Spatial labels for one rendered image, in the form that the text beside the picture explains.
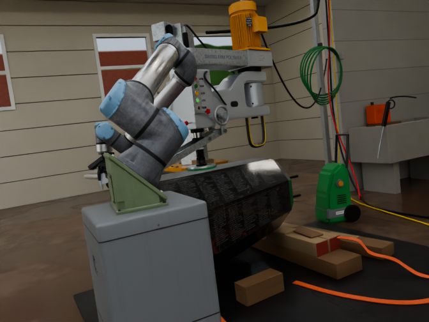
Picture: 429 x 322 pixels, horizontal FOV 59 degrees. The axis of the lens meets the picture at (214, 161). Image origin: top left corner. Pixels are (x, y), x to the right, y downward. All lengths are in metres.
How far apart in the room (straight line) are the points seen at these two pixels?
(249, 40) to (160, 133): 1.97
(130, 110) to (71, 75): 7.22
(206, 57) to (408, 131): 3.13
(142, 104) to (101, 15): 7.62
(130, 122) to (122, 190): 0.25
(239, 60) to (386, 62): 3.33
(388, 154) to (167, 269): 3.96
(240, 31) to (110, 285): 2.44
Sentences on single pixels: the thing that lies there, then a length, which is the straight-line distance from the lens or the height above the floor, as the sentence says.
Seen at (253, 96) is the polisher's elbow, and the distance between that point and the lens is 3.23.
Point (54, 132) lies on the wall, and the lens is 8.48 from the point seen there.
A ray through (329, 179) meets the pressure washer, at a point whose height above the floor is 0.45.
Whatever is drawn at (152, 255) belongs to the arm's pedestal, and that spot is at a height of 0.71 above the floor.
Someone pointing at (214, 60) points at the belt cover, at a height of 1.59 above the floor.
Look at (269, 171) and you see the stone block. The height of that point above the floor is 0.72.
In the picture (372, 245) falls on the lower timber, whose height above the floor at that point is 0.11.
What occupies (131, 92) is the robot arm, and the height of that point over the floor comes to 1.27.
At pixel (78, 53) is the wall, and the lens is 8.74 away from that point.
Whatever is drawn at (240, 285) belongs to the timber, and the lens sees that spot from 2.45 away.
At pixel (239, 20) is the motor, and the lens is 3.33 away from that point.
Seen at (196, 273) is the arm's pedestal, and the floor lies 0.60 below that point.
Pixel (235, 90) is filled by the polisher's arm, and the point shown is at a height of 1.36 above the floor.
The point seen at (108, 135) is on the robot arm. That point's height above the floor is 1.14.
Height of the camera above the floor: 1.12
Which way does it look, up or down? 5 degrees down
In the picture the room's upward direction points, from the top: 7 degrees counter-clockwise
